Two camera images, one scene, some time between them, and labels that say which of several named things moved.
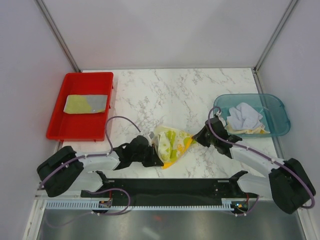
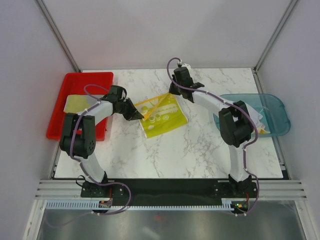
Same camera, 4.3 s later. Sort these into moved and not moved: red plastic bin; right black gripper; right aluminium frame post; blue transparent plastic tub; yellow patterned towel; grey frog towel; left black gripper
Moved: right black gripper; left black gripper; yellow patterned towel
Not moved: blue transparent plastic tub; grey frog towel; right aluminium frame post; red plastic bin
